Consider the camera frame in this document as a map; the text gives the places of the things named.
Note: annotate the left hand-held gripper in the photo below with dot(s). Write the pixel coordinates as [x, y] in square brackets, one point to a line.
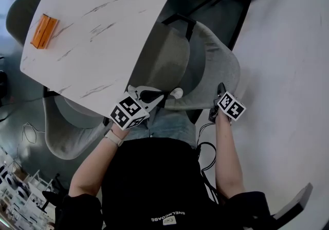
[127, 112]

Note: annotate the orange box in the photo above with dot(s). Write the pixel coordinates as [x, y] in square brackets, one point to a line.
[44, 32]

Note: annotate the black tripod stand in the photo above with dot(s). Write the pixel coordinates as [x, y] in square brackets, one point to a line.
[48, 198]

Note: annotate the white storage shelf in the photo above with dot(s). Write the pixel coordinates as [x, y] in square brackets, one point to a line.
[15, 198]

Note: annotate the person's black shirt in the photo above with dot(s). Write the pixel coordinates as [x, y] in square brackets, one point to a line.
[154, 177]

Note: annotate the person's left forearm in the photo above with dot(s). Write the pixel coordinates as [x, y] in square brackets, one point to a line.
[90, 167]

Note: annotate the person's right forearm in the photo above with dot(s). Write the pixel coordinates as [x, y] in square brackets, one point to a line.
[227, 159]

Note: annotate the person's white shoe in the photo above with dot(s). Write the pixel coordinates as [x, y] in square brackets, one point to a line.
[176, 92]

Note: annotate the black floor equipment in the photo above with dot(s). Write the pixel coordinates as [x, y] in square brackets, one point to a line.
[3, 82]

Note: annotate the person's blue jeans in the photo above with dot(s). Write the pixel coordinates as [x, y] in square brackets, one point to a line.
[167, 126]

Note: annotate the white marble table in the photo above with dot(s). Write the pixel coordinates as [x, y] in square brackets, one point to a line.
[102, 43]

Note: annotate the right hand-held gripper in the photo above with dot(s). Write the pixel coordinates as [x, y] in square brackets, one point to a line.
[231, 106]

